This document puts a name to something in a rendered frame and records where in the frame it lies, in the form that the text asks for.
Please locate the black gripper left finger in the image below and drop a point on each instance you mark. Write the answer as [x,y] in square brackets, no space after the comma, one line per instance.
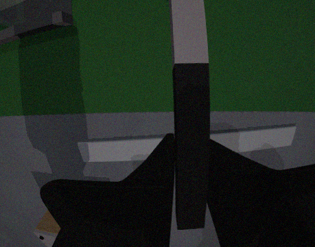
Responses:
[142,201]

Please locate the green flat mat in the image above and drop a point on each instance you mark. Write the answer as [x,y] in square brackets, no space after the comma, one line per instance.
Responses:
[117,57]

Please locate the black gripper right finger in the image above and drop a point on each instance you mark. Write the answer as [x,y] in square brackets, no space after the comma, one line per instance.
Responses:
[245,197]

